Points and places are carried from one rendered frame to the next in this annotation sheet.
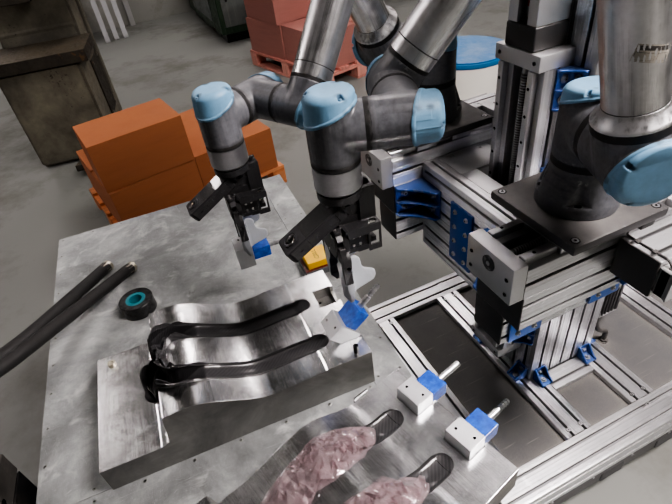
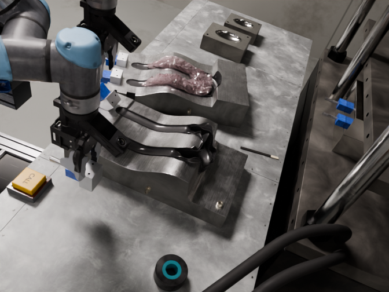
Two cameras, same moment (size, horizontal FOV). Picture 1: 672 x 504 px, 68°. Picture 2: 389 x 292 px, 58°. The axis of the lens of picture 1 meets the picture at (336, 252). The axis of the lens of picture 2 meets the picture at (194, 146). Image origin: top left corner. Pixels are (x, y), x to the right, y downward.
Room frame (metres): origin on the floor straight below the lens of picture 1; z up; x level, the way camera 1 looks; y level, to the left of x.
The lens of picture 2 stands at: (1.26, 0.61, 1.64)
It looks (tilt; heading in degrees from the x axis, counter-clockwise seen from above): 45 degrees down; 204
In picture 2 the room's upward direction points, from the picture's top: 18 degrees clockwise
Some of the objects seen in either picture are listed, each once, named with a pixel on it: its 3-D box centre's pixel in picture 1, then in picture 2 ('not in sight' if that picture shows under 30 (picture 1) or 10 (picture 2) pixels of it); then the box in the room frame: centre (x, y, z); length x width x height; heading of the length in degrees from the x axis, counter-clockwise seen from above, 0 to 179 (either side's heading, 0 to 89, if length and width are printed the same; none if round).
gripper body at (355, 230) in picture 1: (347, 217); (98, 25); (0.66, -0.03, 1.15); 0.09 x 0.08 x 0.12; 107
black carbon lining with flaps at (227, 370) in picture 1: (231, 342); (161, 133); (0.63, 0.22, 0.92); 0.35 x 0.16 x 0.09; 107
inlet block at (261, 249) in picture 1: (264, 245); (73, 168); (0.90, 0.16, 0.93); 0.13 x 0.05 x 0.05; 107
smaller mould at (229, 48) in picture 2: not in sight; (226, 42); (-0.13, -0.01, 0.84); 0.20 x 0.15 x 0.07; 107
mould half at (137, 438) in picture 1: (228, 358); (162, 149); (0.64, 0.24, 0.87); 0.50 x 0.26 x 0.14; 107
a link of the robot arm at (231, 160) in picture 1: (227, 153); (79, 97); (0.90, 0.18, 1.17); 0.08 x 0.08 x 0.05
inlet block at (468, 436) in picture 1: (483, 423); (109, 59); (0.43, -0.20, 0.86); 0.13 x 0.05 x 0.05; 124
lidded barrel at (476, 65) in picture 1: (463, 100); not in sight; (2.92, -0.93, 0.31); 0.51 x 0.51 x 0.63
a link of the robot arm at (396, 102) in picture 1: (401, 114); not in sight; (0.67, -0.12, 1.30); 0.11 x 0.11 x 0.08; 87
